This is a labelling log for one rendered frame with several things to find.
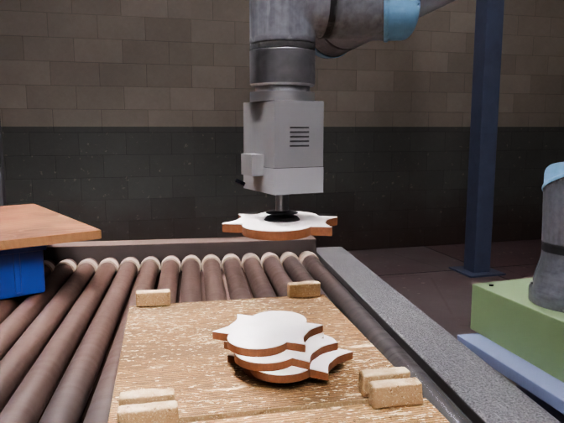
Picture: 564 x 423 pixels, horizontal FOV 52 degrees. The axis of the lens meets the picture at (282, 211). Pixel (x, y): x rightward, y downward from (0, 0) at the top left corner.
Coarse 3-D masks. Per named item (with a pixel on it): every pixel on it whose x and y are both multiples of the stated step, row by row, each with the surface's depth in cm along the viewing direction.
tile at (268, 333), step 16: (240, 320) 78; (256, 320) 78; (272, 320) 78; (288, 320) 78; (304, 320) 78; (224, 336) 74; (240, 336) 72; (256, 336) 72; (272, 336) 72; (288, 336) 72; (304, 336) 73; (240, 352) 69; (256, 352) 68; (272, 352) 69
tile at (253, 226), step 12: (240, 216) 72; (252, 216) 71; (264, 216) 71; (300, 216) 71; (312, 216) 71; (324, 216) 71; (228, 228) 66; (240, 228) 66; (252, 228) 62; (264, 228) 62; (276, 228) 62; (288, 228) 62; (300, 228) 62; (312, 228) 64; (324, 228) 64; (276, 240) 61
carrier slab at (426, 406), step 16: (256, 416) 61; (272, 416) 61; (288, 416) 61; (304, 416) 61; (320, 416) 61; (336, 416) 61; (352, 416) 61; (368, 416) 61; (384, 416) 61; (400, 416) 61; (416, 416) 61; (432, 416) 61
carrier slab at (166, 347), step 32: (128, 320) 92; (160, 320) 92; (192, 320) 92; (224, 320) 92; (320, 320) 92; (128, 352) 78; (160, 352) 78; (192, 352) 78; (224, 352) 78; (352, 352) 78; (128, 384) 69; (160, 384) 69; (192, 384) 69; (224, 384) 69; (256, 384) 69; (288, 384) 69; (320, 384) 69; (352, 384) 69; (192, 416) 61; (224, 416) 62
